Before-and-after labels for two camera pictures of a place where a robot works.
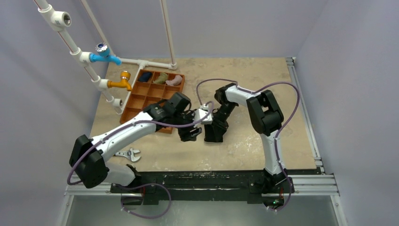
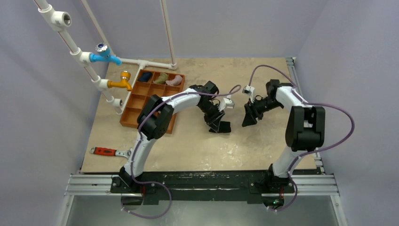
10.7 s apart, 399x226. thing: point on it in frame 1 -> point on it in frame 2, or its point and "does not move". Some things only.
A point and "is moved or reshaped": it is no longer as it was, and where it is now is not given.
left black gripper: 190,133 -> 217,112
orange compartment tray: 152,86 does not move
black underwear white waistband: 212,135 is moved or reshaped
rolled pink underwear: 176,81 does not move
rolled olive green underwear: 161,79 does not move
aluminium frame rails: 322,185 does not move
